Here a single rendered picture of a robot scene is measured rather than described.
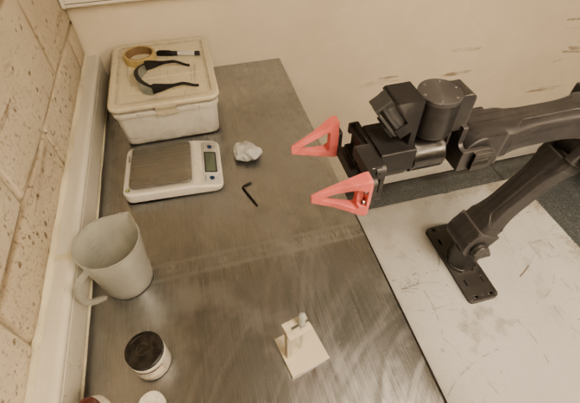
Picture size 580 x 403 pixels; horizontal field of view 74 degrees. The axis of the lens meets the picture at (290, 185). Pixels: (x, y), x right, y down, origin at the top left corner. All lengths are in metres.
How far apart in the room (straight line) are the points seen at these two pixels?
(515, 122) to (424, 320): 0.45
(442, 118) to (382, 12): 1.18
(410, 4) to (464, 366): 1.30
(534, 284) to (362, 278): 0.38
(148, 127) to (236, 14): 0.53
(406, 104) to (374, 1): 1.17
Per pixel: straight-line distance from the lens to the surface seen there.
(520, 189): 0.82
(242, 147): 1.12
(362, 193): 0.51
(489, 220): 0.84
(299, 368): 0.81
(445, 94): 0.53
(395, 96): 0.50
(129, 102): 1.19
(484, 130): 0.61
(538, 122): 0.67
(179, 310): 0.89
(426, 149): 0.56
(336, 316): 0.86
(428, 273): 0.95
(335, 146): 0.59
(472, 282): 0.96
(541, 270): 1.07
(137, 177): 1.09
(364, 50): 1.72
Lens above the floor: 1.68
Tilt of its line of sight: 48 degrees down
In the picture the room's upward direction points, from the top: straight up
